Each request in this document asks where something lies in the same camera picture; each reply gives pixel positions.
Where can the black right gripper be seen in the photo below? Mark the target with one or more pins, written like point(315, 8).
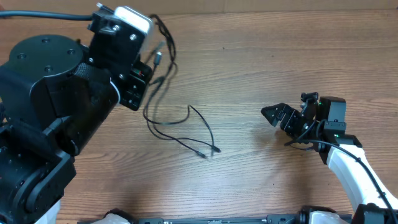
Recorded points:
point(286, 126)

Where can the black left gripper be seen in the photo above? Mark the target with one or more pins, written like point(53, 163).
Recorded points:
point(135, 88)

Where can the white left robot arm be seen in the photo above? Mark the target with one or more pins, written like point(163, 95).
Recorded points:
point(55, 93)

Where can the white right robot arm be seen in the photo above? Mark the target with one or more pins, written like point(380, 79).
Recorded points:
point(321, 125)

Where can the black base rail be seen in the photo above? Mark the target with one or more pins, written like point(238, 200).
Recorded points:
point(119, 216)

